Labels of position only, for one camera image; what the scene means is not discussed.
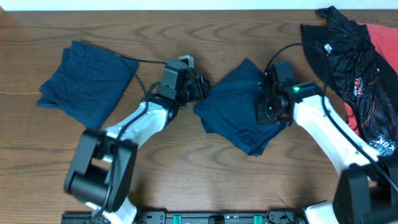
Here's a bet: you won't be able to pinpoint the dark navy shorts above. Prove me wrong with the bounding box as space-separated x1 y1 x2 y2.
193 59 286 157

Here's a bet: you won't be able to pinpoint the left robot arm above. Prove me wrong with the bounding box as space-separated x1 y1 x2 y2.
62 55 210 223

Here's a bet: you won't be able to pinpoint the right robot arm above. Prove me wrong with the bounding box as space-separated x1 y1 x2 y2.
256 61 397 224

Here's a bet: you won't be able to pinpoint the black printed t-shirt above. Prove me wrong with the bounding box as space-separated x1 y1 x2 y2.
300 6 397 156

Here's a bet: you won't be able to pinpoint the folded blue shorts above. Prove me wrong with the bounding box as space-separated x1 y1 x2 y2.
37 40 137 129

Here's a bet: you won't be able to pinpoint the red garment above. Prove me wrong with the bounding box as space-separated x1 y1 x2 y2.
345 24 397 136

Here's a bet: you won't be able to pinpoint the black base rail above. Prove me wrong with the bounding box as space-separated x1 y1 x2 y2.
60 209 306 224

